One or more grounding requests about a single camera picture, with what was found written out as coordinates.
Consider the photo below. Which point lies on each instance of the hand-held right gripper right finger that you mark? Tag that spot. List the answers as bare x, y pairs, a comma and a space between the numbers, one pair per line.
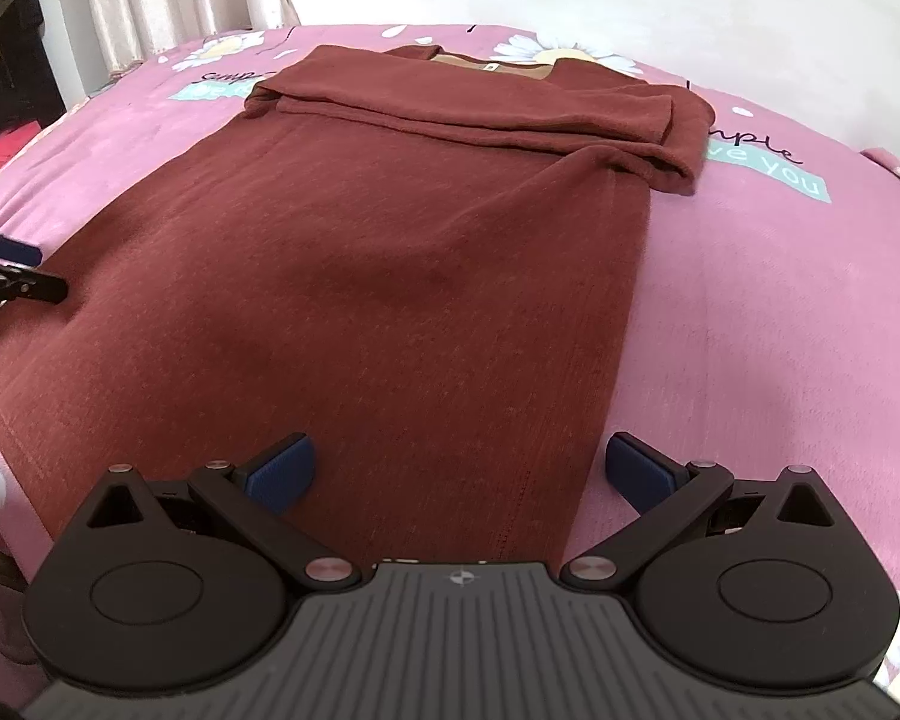
637, 474

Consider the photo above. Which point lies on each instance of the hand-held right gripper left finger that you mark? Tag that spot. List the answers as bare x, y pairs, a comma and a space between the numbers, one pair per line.
281, 469

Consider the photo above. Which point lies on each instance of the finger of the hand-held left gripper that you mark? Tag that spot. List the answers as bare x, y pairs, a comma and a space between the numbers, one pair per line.
11, 249
22, 286

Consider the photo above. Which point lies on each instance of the rust red knit sweater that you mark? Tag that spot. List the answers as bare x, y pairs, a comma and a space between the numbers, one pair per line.
360, 285

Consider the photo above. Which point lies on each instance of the dark hanging clothes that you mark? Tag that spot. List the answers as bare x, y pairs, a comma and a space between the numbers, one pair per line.
7, 30

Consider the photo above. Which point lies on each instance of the red cloth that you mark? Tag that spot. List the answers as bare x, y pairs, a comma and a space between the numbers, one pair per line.
13, 148

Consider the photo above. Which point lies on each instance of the pink floral bed sheet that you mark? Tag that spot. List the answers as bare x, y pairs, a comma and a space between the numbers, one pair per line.
757, 330

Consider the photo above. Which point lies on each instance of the dark purple cloth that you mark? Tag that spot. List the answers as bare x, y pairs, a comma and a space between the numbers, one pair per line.
0, 630

